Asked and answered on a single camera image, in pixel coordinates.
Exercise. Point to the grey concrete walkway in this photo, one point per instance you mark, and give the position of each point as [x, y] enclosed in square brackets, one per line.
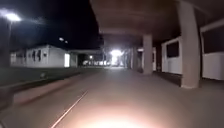
[133, 96]

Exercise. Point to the concrete canopy roof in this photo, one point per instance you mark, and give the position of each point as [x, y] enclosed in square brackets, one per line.
[133, 16]

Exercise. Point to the white single-storey building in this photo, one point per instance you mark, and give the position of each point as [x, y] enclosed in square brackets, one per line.
[50, 58]

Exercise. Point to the thick concrete pillar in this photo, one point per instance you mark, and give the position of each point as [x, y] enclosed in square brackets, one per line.
[190, 50]

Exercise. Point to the concrete kerb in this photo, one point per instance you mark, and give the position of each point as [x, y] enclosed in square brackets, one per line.
[33, 91]

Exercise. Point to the dark grass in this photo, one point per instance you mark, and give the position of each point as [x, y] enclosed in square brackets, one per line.
[26, 74]

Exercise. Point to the white building with dark windows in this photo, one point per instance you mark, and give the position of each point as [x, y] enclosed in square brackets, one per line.
[213, 65]

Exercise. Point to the street lamp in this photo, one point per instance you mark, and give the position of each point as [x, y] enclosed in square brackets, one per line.
[12, 17]

